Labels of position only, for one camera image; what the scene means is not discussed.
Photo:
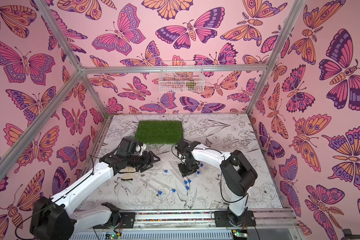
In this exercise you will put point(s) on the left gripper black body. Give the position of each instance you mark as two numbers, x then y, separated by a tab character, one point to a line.
137	161

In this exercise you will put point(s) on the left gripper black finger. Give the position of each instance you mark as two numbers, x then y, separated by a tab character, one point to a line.
151	157
145	168

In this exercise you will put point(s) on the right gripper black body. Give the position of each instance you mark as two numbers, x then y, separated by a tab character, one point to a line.
187	167

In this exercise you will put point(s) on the test tube blue stopper two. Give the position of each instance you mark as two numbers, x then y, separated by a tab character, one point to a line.
184	182

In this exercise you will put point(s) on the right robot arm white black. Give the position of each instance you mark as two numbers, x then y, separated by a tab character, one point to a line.
238	173

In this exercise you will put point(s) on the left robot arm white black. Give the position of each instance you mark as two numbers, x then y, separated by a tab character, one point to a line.
56	218

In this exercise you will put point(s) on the test tube blue stopper left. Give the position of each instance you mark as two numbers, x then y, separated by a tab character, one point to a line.
160	171

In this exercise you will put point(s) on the test tube blue stopper front-middle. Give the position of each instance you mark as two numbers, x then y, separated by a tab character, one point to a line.
164	185

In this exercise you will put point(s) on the beige work glove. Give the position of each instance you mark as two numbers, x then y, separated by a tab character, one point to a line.
128	174

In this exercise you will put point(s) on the green artificial grass mat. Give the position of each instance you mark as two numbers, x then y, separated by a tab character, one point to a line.
152	132

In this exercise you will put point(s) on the white wire basket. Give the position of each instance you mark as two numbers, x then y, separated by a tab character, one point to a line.
182	77

